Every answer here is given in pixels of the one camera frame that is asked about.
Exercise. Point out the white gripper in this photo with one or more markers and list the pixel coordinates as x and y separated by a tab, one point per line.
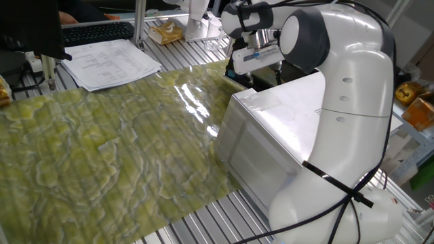
239	62

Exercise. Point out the person forearm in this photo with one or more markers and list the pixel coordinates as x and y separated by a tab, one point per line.
68	17

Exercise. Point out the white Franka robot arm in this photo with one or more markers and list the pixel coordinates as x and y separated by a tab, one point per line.
356	101

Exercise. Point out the clear plastic cup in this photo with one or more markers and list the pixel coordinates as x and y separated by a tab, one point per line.
213	37

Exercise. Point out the yellow snack packet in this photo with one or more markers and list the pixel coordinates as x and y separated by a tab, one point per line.
166	33

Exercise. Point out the golden round object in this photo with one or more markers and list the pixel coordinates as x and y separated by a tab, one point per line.
408	92

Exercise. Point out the printed paper stack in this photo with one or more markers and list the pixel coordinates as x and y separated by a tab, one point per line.
108	64

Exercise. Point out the orange plastic bag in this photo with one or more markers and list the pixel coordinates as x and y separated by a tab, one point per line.
420	113

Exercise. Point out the black keyboard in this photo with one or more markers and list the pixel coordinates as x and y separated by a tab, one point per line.
98	32

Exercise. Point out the green marble pattern mat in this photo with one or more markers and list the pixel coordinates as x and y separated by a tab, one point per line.
84	169

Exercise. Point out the white power strip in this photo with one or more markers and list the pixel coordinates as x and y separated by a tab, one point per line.
34	62

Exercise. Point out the black monitor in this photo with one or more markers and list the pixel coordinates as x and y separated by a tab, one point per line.
30	27

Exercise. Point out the golden snack packet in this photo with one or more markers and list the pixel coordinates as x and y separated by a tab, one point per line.
4	93

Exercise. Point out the silver bracket with blue cap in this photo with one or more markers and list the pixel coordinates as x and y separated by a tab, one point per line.
262	54

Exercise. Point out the white pedestal stand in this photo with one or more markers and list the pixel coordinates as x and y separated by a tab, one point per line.
196	30

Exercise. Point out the aluminium post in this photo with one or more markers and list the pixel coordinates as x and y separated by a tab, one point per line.
139	23

